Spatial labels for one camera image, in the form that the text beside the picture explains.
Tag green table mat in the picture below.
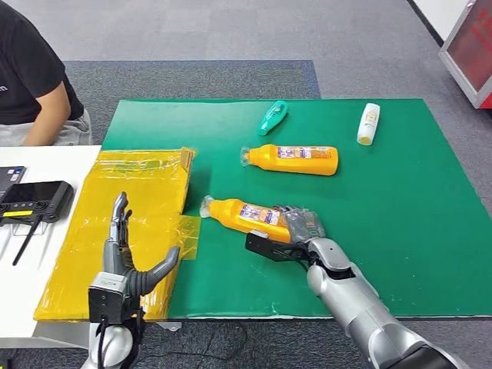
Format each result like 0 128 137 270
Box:
101 98 492 320

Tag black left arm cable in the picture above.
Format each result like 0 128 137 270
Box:
96 317 110 369

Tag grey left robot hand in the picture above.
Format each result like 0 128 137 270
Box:
102 191 181 300

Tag red and white cabinet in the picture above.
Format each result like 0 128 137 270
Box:
438 0 492 110

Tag teal plastic bottle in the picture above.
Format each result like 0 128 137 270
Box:
257 100 289 137

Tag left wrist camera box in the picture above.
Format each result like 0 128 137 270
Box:
88 271 130 325

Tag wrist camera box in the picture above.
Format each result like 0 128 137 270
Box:
244 229 312 265
88 271 130 325

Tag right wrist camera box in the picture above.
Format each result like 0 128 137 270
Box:
244 229 312 265

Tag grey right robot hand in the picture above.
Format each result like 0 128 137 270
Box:
274 204 327 245

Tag dark laptop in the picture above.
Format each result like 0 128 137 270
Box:
0 165 27 203

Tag yellow plastic-wrapped flat box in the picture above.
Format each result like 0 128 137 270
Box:
34 146 201 322

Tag orange bottle with clear cap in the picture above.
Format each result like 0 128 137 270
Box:
199 194 294 245
240 144 340 178

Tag black controller with antenna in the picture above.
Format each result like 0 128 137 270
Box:
0 181 75 268

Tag white plastic bottle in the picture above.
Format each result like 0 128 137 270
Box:
356 102 381 147

